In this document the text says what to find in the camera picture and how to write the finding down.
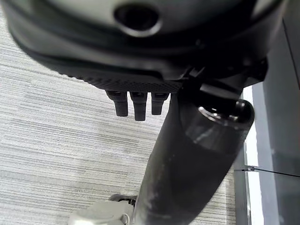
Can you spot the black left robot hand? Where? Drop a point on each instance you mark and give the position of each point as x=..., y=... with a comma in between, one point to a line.
x=164, y=58

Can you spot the grey cabinet panel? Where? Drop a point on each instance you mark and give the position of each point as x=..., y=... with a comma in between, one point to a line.
x=279, y=131

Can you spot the silver robot leg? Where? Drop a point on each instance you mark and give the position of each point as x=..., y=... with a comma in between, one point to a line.
x=100, y=212

